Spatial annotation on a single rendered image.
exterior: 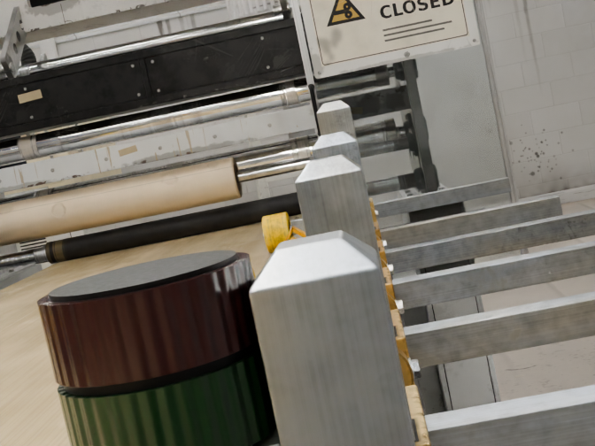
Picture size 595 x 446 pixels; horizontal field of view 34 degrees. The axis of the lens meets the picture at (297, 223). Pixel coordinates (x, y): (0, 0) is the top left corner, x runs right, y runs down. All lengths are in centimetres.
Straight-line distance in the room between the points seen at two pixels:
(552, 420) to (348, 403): 33
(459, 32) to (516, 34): 648
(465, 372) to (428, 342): 211
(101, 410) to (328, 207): 27
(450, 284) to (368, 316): 81
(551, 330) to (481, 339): 6
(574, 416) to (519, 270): 50
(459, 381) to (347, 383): 267
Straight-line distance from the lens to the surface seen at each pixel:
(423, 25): 280
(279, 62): 283
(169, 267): 27
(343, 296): 26
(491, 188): 207
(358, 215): 50
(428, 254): 131
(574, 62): 936
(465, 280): 106
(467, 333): 82
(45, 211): 297
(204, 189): 285
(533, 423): 58
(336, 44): 279
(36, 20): 326
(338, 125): 100
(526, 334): 82
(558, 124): 932
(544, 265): 107
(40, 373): 133
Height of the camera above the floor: 114
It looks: 5 degrees down
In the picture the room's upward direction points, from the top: 12 degrees counter-clockwise
